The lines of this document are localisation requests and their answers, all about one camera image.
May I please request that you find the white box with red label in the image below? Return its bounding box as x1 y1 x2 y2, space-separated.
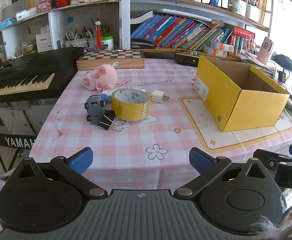
35 33 53 50

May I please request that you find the pink plush pig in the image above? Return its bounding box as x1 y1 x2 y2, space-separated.
83 62 118 92

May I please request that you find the brass bowl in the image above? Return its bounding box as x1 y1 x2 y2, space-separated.
21 44 37 55

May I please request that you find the yellow tape roll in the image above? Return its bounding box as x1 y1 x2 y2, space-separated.
111 88 151 122

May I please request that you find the black cap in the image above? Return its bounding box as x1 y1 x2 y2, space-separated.
273 54 292 73

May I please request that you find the black electronic keyboard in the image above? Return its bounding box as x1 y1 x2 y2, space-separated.
0 47 86 103

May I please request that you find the red thick dictionary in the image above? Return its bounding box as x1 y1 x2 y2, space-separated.
233 26 256 39

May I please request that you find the white charger plug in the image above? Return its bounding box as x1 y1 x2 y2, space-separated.
152 90 170 103

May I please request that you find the clear pen cup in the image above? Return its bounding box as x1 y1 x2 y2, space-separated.
232 0 248 18

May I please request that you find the white wooden bookshelf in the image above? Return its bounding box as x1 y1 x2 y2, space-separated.
0 0 274 60

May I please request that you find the thick white-paged book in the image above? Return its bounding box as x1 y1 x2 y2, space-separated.
130 10 153 25

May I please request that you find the pink gift box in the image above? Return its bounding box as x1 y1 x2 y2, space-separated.
37 0 52 13

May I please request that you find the blue wet wipes pack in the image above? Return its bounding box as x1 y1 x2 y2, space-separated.
0 17 17 32

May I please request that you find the grey toy car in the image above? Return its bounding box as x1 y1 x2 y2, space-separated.
84 95 107 125

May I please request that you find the red tassel ornament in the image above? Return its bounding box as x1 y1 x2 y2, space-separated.
95 21 104 49

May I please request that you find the black binder clip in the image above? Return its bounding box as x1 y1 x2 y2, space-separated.
96 110 124 132

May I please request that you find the pink cylindrical container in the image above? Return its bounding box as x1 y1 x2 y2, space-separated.
257 36 275 64

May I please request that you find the row of large picture books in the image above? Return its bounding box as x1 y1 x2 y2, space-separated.
130 14 234 50

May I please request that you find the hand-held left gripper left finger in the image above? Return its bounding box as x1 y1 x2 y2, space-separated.
9 147 109 202

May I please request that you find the pink checkered desktop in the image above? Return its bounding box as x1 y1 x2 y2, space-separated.
29 57 292 195

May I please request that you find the white pen holder with pens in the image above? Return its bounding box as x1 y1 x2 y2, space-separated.
64 25 96 48

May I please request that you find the black keyboard stand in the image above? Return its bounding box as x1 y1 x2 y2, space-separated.
0 97 61 173

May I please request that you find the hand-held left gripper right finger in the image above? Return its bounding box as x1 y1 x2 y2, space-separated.
175 147 273 202

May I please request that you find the black stapler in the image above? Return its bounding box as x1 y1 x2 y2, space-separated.
131 39 156 49

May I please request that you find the white pen cup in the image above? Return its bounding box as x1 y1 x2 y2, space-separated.
246 4 260 22

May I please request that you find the stack of papers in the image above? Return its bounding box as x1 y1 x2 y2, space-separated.
236 50 279 77

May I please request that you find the yellow cardboard box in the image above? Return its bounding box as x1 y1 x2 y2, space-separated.
193 56 291 132

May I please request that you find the dark brown wooden box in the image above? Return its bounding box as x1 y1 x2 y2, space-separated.
174 49 201 67

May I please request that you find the wooden chess board box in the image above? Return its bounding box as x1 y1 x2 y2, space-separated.
76 49 146 71

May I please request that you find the white green jar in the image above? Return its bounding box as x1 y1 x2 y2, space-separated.
101 35 114 51

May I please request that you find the orange white carton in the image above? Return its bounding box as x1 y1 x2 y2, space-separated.
210 42 235 52
203 47 228 57

